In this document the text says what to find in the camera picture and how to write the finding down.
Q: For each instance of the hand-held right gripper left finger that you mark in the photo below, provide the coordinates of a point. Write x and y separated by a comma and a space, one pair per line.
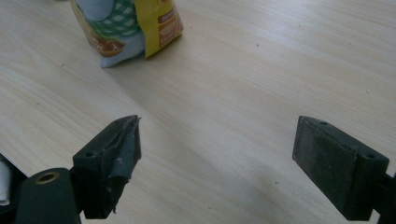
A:
102, 174

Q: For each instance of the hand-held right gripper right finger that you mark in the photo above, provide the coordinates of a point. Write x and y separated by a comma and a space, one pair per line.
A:
330, 168

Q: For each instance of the yellow seasoning pouch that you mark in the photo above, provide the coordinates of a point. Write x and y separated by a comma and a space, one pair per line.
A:
124, 28

